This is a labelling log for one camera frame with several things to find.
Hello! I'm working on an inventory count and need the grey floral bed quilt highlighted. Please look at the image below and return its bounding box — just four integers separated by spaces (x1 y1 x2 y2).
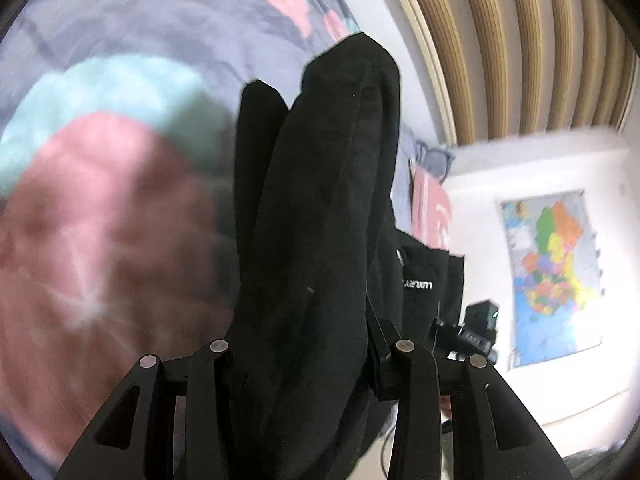
0 0 417 480

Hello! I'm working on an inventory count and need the colourful wall map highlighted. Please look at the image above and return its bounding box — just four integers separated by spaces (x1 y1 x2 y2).
500 190 603 367

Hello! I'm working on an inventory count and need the wooden slatted headboard panel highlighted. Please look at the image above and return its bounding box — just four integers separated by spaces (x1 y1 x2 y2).
398 0 639 146

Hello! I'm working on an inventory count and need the pink pillow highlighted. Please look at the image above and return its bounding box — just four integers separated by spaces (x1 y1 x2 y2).
411 166 452 250

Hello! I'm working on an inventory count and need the black jacket with white piping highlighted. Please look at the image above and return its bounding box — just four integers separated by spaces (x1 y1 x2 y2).
219 34 447 479

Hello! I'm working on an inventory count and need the grey scalloped pillow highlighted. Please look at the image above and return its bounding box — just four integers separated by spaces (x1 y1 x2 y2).
414 141 454 184

